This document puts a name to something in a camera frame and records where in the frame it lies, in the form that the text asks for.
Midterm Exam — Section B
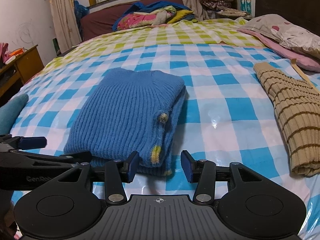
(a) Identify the blue knit striped sweater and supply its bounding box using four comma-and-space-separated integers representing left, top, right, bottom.
63, 68, 186, 176

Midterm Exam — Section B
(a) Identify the pile of colourful clothes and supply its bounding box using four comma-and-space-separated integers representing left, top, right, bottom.
112, 1, 195, 31

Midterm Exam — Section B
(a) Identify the teal folded garment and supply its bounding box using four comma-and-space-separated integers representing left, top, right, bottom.
0, 94, 29, 134

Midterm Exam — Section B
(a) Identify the checkered blue green bedsheet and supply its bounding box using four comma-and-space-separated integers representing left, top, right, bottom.
11, 20, 319, 239

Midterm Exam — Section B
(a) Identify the wooden side cabinet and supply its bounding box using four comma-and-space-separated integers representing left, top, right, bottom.
0, 45, 44, 106

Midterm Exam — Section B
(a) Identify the orange object on cabinet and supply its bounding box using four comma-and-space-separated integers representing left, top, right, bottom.
5, 48, 26, 64

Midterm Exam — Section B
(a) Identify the pink floral quilt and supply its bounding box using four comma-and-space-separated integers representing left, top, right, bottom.
0, 42, 10, 63

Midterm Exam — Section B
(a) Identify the green bottle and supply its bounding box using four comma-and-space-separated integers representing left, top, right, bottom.
53, 38, 61, 56

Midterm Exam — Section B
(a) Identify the beige brown striped sweater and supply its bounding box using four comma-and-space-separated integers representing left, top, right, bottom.
253, 62, 319, 177

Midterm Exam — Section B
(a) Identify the maroon sofa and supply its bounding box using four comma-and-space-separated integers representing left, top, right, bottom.
81, 0, 184, 41

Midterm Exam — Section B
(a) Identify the blue hanging bag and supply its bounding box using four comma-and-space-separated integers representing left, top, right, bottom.
74, 0, 89, 37

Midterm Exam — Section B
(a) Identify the left beige curtain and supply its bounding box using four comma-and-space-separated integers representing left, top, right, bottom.
49, 0, 81, 53

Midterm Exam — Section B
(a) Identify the pink pillow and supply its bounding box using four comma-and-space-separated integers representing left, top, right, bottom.
237, 28, 320, 73

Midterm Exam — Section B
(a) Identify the white patterned pillow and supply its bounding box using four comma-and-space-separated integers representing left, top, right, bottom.
244, 14, 319, 59

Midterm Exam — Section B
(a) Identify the dark wooden headboard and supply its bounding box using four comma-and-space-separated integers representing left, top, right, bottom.
255, 0, 320, 35

